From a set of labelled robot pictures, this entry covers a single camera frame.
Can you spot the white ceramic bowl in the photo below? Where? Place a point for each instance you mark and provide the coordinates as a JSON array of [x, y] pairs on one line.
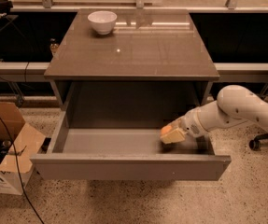
[[102, 22]]

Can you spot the orange fruit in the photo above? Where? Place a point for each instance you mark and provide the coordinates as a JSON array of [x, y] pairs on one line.
[[166, 129]]

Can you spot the grey cabinet with counter top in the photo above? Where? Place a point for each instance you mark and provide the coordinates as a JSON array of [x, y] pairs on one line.
[[149, 70]]

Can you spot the black office chair base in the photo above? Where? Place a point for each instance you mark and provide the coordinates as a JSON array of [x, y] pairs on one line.
[[255, 144]]

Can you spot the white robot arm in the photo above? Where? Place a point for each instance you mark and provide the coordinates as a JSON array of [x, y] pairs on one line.
[[235, 105]]

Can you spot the small glass bottle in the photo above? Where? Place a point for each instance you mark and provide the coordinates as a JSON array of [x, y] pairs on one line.
[[53, 46]]

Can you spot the grey open top drawer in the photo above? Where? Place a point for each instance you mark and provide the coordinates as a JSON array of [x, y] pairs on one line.
[[110, 130]]

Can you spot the cardboard box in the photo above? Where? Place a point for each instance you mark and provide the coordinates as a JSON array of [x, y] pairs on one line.
[[18, 142]]

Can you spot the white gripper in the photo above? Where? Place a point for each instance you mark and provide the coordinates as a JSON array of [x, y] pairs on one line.
[[190, 125]]

